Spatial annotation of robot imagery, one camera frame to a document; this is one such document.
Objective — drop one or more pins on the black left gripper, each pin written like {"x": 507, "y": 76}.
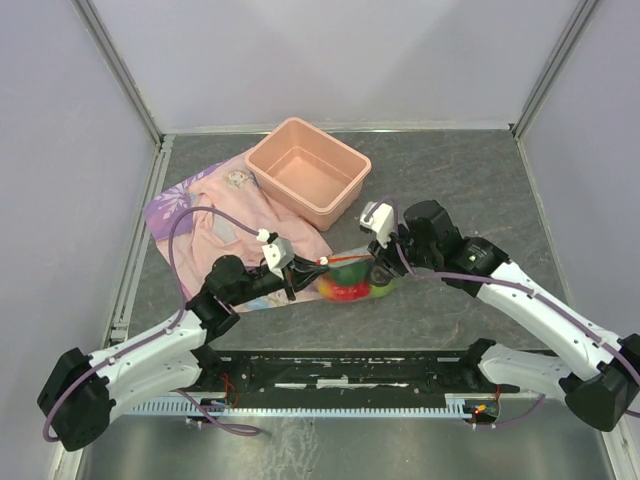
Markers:
{"x": 300, "y": 273}

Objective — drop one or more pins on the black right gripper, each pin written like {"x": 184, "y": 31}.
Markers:
{"x": 384, "y": 257}

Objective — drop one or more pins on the green fake apple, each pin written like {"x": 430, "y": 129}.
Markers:
{"x": 381, "y": 291}

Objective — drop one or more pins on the clear zip top bag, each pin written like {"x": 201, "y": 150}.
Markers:
{"x": 359, "y": 254}

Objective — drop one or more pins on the red fake pepper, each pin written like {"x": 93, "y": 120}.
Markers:
{"x": 352, "y": 293}

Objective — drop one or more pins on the yellow fake pear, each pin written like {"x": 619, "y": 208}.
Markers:
{"x": 325, "y": 288}

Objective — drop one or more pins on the dark purple fake eggplant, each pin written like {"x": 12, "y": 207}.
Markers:
{"x": 378, "y": 276}

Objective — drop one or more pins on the dark green fake vegetable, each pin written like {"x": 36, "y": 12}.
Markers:
{"x": 349, "y": 274}

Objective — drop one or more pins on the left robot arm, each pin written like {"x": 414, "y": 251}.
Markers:
{"x": 85, "y": 393}

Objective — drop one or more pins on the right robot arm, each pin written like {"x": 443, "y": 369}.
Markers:
{"x": 592, "y": 370}

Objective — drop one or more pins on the pink purple printed cloth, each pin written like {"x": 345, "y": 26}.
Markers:
{"x": 218, "y": 212}

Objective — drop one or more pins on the pink plastic tub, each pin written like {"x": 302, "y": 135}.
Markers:
{"x": 308, "y": 171}

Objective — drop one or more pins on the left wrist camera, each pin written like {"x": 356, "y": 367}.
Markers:
{"x": 278, "y": 255}

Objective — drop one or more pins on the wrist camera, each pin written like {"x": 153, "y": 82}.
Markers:
{"x": 379, "y": 218}
{"x": 278, "y": 255}

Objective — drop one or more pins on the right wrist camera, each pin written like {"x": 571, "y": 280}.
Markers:
{"x": 379, "y": 218}

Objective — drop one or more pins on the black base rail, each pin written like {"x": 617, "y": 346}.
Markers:
{"x": 239, "y": 372}

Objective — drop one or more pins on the light blue cable duct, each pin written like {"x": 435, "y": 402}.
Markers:
{"x": 322, "y": 403}

